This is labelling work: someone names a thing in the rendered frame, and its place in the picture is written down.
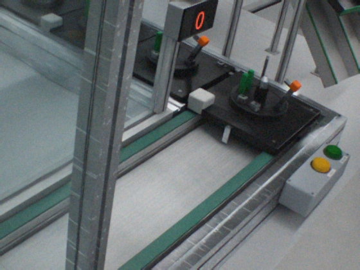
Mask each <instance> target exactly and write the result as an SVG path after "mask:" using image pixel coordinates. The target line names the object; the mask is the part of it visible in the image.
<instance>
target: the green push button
mask: <svg viewBox="0 0 360 270"><path fill-rule="evenodd" d="M325 153H326V155H328V156H330V157H331V158H334V159H338V158H340V157H341V155H342V150H341V149H340V148H339V147H338V146H336V145H328V146H326V149H325Z"/></svg>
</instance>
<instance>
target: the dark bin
mask: <svg viewBox="0 0 360 270"><path fill-rule="evenodd" d="M327 2H329V3H330V6H331V7H332V8H333V9H335V11H336V13H337V14H338V15H339V16H342V15H346V14H351V13H353V12H358V11H360V0H327Z"/></svg>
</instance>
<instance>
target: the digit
mask: <svg viewBox="0 0 360 270"><path fill-rule="evenodd" d="M208 7H209V3H208V4H206V5H204V6H200V7H198V8H196V11H195V16H194V19H193V24H192V30H191V34H190V35H193V34H195V33H197V32H200V31H202V30H204V25H205V22H206V18H207V16H206V14H207V12H208Z"/></svg>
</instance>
